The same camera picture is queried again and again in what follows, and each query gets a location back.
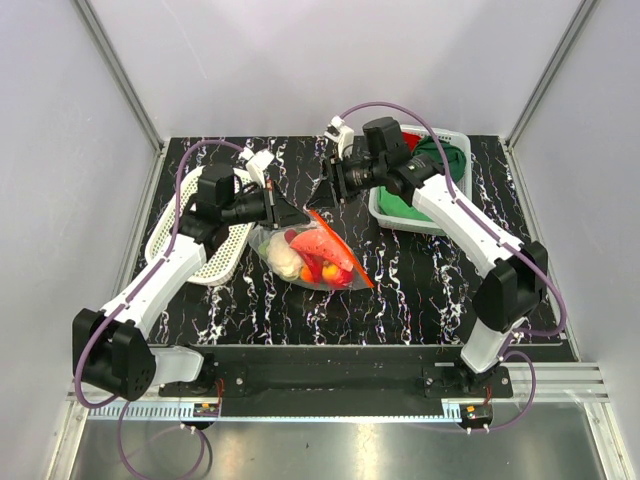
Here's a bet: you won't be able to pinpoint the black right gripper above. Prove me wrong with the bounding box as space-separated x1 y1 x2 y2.
305 153 385 212

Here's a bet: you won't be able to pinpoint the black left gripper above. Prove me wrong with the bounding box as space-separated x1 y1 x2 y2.
223 180 311 232

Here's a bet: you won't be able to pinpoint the clear zip top bag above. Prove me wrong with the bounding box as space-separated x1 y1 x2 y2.
248 211 373 291

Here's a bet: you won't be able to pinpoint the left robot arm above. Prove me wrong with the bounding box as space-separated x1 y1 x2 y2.
72 165 309 408

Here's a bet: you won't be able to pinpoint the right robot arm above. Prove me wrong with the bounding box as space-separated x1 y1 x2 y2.
307 116 548 397

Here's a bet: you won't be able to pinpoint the fake red strawberry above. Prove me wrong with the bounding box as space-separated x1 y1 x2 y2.
284 229 297 243

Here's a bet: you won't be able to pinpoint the fake white cauliflower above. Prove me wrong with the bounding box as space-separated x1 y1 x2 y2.
266 233 304 280

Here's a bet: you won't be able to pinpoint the fake watermelon slice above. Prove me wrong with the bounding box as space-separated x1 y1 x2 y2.
290 228 355 271

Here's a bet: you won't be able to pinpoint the light green cloth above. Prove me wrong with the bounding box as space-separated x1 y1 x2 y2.
377 187 430 222

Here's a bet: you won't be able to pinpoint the white oval perforated basket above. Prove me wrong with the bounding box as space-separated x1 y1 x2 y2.
144 166 254 287

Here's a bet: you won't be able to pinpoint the red cloth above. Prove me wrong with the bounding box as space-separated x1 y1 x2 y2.
402 131 423 151

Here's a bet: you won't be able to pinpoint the dark green cloth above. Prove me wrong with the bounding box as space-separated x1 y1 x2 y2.
410 137 467 184

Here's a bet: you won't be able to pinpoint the white rectangular plastic basket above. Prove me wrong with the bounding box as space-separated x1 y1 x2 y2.
368 125 475 236

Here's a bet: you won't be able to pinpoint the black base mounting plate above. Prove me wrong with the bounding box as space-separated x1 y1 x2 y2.
159 345 514 422

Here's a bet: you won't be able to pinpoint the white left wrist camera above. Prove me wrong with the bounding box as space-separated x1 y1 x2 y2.
239 147 275 188

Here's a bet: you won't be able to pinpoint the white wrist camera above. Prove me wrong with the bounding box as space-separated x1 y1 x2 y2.
324 116 355 159
239 147 275 188

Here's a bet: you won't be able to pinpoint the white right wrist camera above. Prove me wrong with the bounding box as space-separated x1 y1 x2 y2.
324 116 355 159

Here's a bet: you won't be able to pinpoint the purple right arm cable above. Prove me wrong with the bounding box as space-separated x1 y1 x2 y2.
339 102 567 434

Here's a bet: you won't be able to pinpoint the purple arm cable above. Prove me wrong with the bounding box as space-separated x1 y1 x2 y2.
339 102 567 434
73 139 246 476

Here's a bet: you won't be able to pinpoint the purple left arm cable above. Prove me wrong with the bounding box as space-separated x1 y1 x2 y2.
73 139 246 476

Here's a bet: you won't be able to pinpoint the white slotted cable duct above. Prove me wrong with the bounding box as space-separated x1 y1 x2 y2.
88 401 220 422

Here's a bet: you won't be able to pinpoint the left aluminium frame post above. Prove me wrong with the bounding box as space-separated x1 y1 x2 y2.
71 0 164 152

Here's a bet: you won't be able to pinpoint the aluminium frame post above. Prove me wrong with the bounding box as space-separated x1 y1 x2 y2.
71 0 164 152
504 0 600 149

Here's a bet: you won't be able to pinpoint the right aluminium frame post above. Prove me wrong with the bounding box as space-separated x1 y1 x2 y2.
504 0 600 149

